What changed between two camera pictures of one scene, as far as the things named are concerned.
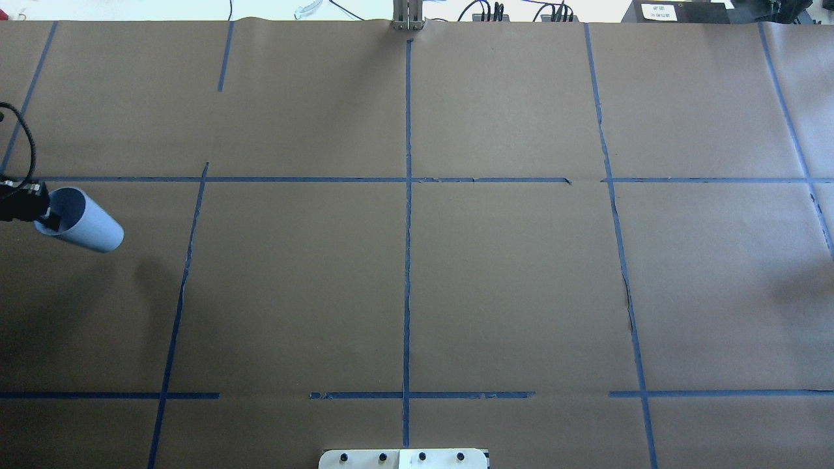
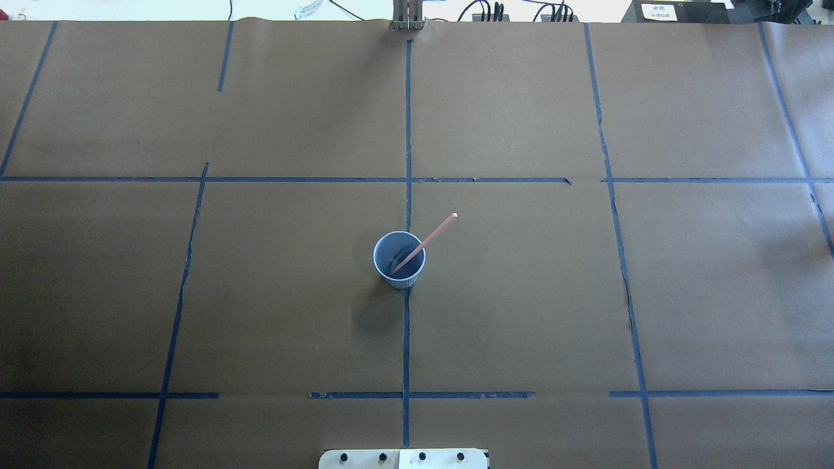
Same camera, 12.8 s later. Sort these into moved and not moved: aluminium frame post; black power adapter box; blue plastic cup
Moved: blue plastic cup
Not moved: black power adapter box; aluminium frame post
